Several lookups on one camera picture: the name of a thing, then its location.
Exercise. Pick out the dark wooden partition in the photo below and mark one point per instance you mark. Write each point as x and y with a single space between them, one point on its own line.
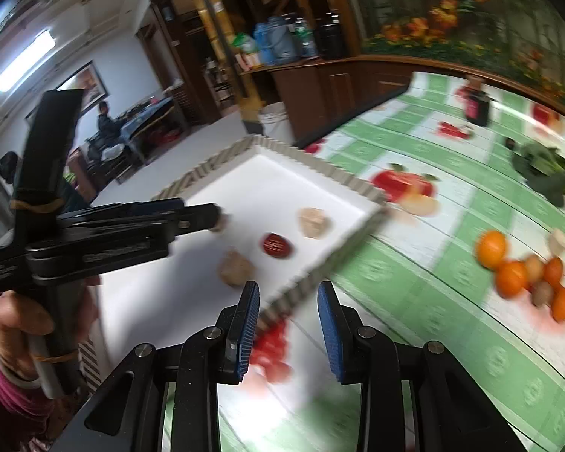
169 56

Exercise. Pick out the grey thermos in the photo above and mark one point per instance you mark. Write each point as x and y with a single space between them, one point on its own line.
282 37

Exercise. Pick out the flower display glass panel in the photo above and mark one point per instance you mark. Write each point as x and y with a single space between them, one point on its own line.
452 9

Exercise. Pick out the red jujube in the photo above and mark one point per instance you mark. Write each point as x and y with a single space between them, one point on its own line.
276 245

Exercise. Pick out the wooden chair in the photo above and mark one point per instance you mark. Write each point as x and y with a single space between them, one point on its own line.
219 82

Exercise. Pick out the red and white box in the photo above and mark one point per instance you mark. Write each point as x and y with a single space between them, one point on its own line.
249 60

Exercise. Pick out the black kettle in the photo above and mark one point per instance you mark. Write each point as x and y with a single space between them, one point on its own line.
329 33

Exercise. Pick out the small orange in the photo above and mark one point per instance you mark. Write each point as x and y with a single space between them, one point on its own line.
491 248
563 303
553 270
512 278

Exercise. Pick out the clear plastic bottle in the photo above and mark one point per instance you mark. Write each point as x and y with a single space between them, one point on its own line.
306 37

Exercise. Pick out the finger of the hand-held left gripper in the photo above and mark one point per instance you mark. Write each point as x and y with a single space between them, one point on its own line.
136 216
113 256

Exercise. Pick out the brown wooden counter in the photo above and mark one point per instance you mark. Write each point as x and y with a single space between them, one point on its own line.
320 94

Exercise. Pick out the tan longan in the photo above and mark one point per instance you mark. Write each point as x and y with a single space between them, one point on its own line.
534 268
541 293
224 224

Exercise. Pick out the green and white bag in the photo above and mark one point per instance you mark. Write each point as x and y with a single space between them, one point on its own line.
245 43

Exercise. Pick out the person's left hand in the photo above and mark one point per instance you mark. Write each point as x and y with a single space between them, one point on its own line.
14 320

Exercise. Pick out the green leafy vegetable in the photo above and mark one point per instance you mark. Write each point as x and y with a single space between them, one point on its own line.
541 165

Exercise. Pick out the dark jar with pink label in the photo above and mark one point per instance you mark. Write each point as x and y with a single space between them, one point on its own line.
478 106

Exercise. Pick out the framed wall painting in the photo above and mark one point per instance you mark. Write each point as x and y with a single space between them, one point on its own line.
92 80

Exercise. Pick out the white plastic bucket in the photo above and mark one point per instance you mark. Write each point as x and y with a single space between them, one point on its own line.
275 120

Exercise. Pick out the white tray with striped rim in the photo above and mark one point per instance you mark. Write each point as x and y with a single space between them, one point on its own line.
273 188

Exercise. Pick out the table with blue cloth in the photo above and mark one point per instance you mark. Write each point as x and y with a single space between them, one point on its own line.
146 113

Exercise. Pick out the beige crumbly chunk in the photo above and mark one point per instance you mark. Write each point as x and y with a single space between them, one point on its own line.
235 267
314 222
558 243

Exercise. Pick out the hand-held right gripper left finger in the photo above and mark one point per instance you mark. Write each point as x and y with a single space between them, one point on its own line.
245 334

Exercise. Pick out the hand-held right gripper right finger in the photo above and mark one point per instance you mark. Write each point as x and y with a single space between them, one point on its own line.
329 334

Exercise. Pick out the ceiling light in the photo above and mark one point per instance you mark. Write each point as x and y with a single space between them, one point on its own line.
23 61

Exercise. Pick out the small dark cap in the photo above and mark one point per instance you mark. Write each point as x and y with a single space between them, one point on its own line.
509 142

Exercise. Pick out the blue thermos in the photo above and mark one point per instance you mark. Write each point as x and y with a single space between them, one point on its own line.
263 44

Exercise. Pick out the green checked tablecloth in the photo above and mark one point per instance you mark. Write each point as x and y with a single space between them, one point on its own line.
452 339

